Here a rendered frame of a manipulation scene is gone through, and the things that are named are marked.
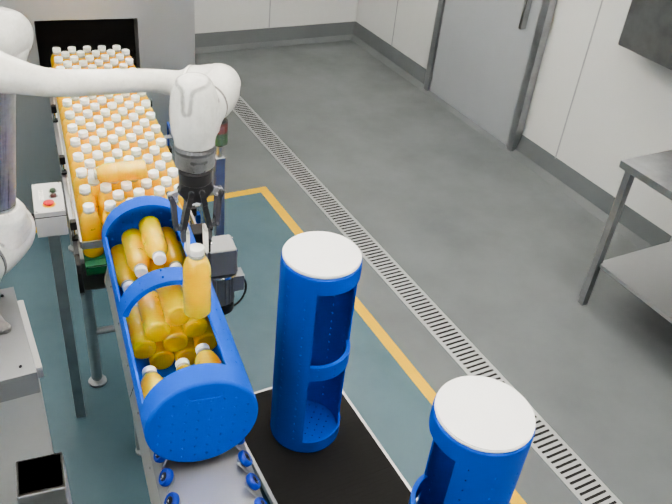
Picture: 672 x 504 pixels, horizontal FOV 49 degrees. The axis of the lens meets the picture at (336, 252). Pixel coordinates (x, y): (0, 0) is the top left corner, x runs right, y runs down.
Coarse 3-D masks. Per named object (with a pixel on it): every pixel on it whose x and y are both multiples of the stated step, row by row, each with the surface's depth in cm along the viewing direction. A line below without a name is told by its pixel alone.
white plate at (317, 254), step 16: (288, 240) 261; (304, 240) 262; (320, 240) 263; (336, 240) 264; (288, 256) 253; (304, 256) 254; (320, 256) 255; (336, 256) 256; (352, 256) 257; (304, 272) 247; (320, 272) 247; (336, 272) 248; (352, 272) 250
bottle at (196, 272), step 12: (204, 252) 182; (192, 264) 180; (204, 264) 181; (192, 276) 181; (204, 276) 182; (192, 288) 183; (204, 288) 184; (192, 300) 186; (204, 300) 187; (192, 312) 188; (204, 312) 189
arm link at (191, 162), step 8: (176, 152) 163; (184, 152) 161; (192, 152) 161; (200, 152) 161; (208, 152) 163; (176, 160) 164; (184, 160) 162; (192, 160) 162; (200, 160) 162; (208, 160) 164; (184, 168) 163; (192, 168) 163; (200, 168) 164; (208, 168) 165
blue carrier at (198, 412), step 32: (128, 224) 243; (128, 288) 208; (224, 320) 204; (128, 352) 197; (224, 352) 187; (160, 384) 177; (192, 384) 174; (224, 384) 178; (160, 416) 176; (192, 416) 180; (224, 416) 184; (256, 416) 188; (160, 448) 182; (192, 448) 186; (224, 448) 191
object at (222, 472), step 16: (112, 304) 251; (128, 368) 225; (128, 384) 223; (144, 448) 202; (144, 464) 201; (176, 464) 192; (192, 464) 193; (208, 464) 193; (224, 464) 194; (176, 480) 188; (192, 480) 189; (208, 480) 189; (224, 480) 189; (240, 480) 190; (192, 496) 185; (208, 496) 185; (224, 496) 186; (240, 496) 186
